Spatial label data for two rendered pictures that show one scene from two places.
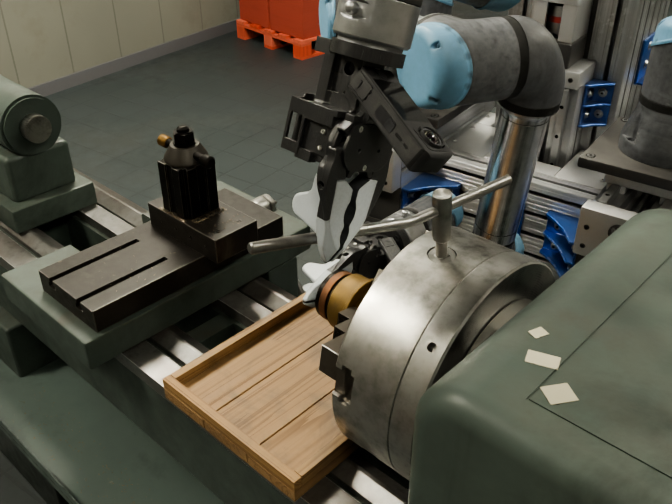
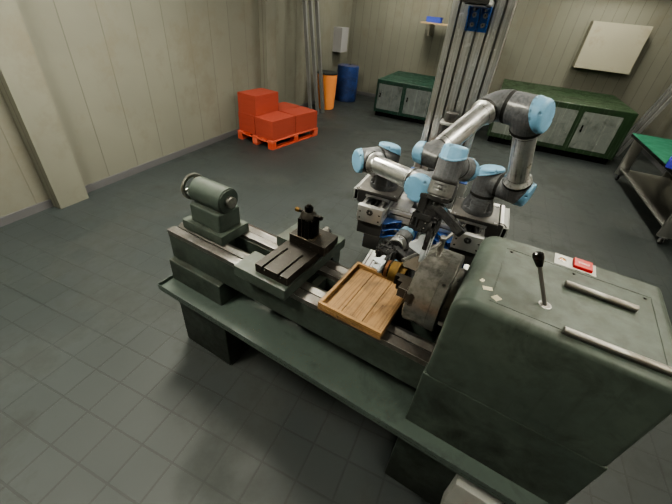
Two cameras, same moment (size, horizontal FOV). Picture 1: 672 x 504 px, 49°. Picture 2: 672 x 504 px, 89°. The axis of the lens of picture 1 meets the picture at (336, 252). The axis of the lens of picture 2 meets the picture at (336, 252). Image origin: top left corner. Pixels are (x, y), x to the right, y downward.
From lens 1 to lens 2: 58 cm
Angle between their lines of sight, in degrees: 13
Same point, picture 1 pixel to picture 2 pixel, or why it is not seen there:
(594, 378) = (503, 292)
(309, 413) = (373, 309)
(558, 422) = (500, 306)
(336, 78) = (427, 206)
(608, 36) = not seen: hidden behind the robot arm
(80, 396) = (250, 311)
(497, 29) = not seen: hidden behind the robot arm
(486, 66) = not seen: hidden behind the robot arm
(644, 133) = (473, 205)
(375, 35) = (446, 195)
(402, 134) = (455, 225)
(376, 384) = (423, 298)
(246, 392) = (348, 304)
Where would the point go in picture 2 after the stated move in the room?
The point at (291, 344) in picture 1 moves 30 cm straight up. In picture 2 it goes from (355, 285) to (364, 231)
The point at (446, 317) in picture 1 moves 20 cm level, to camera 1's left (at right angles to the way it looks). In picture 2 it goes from (447, 276) to (392, 280)
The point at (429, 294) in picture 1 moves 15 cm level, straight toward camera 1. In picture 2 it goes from (439, 269) to (453, 298)
